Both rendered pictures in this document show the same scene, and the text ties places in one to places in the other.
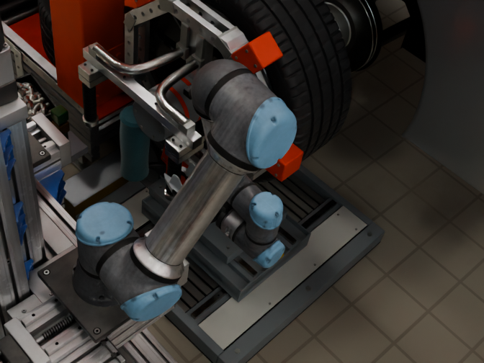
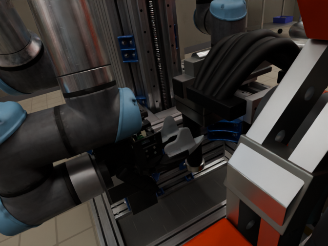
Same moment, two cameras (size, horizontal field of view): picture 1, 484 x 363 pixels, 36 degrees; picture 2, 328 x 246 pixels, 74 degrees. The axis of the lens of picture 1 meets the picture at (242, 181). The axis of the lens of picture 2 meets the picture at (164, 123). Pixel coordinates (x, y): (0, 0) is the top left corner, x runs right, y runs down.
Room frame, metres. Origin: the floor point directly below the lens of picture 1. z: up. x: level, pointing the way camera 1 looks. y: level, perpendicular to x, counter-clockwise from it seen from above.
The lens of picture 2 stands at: (1.34, -0.18, 1.10)
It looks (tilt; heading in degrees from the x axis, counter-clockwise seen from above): 31 degrees down; 119
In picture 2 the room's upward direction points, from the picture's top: 9 degrees counter-clockwise
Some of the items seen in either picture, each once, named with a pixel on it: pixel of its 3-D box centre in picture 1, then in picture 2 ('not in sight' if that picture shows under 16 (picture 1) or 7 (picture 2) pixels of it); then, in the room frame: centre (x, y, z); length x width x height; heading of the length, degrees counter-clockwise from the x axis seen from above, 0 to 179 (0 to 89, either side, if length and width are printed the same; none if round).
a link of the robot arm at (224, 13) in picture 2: not in sight; (226, 20); (1.19, 0.65, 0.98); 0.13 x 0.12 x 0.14; 127
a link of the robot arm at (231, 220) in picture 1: (235, 224); (87, 174); (1.08, 0.00, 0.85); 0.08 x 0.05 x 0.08; 144
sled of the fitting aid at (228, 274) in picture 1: (225, 222); not in sight; (1.61, 0.03, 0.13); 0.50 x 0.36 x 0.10; 54
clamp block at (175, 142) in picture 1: (184, 144); (198, 101); (1.23, 0.16, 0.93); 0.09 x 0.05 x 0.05; 144
